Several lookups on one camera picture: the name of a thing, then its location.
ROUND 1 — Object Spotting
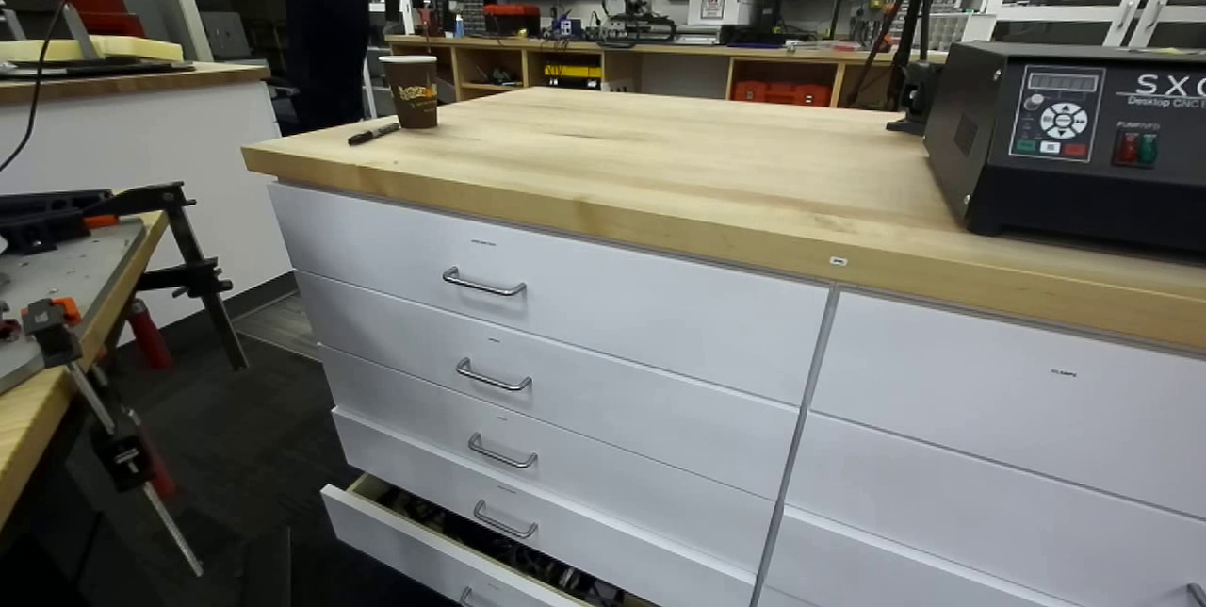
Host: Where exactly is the brown paper cup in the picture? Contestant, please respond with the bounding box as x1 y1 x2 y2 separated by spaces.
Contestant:
379 55 440 130

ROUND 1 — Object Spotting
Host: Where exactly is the white counter with wooden top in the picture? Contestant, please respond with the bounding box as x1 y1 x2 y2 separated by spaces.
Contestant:
0 60 294 336

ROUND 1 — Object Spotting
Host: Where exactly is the white drawer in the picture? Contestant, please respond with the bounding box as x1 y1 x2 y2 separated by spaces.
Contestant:
331 406 760 607
809 290 1206 522
294 269 803 500
783 413 1206 607
319 472 660 607
268 180 831 406
758 507 1084 607
318 343 779 576

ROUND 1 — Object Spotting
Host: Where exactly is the yellow and black case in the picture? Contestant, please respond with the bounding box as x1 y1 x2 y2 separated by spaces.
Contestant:
543 63 605 90

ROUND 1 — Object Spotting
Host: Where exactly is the wooden workbench with shelves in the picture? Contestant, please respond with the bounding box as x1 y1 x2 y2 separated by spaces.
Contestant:
384 32 950 110

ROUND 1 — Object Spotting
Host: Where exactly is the orange tool case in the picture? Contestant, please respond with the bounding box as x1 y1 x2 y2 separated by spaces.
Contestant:
730 79 834 108

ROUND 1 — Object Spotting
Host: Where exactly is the red and black toolbox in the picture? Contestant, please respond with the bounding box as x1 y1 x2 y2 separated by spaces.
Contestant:
481 3 543 37

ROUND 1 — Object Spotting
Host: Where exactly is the black office chair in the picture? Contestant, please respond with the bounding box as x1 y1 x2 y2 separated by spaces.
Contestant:
282 0 374 136

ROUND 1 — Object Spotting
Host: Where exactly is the black machine control box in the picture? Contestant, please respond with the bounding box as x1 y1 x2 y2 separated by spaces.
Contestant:
923 41 1206 258

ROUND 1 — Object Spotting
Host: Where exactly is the black and orange bar clamp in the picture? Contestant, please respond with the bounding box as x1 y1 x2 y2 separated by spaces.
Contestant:
20 296 205 579

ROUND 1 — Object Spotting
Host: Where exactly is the yellow foam slab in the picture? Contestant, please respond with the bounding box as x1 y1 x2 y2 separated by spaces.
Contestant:
0 34 186 65

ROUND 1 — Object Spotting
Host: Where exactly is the camera on tripod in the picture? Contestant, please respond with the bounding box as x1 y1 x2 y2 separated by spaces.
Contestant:
846 0 949 136

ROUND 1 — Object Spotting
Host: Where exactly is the black cable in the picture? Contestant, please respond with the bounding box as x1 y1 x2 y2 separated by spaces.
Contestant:
0 0 88 176

